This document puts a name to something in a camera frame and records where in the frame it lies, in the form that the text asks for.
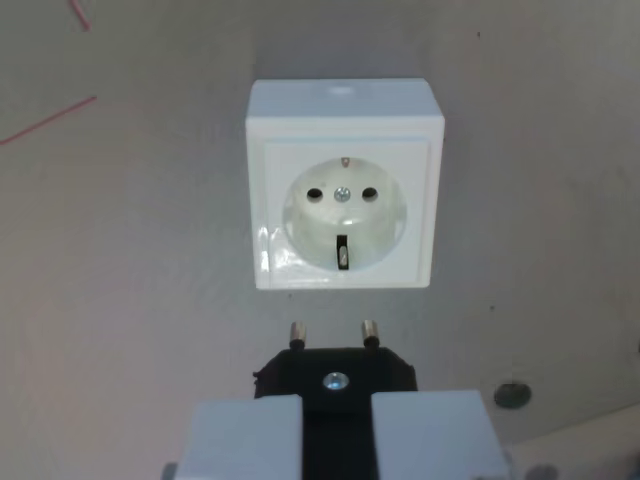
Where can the white wall socket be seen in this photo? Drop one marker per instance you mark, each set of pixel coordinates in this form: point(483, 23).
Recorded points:
point(345, 115)

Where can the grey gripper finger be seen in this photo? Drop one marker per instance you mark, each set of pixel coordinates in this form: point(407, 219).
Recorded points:
point(240, 440)
point(430, 435)

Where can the black two-pin power plug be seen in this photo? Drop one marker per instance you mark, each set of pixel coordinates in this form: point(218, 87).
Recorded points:
point(337, 362)

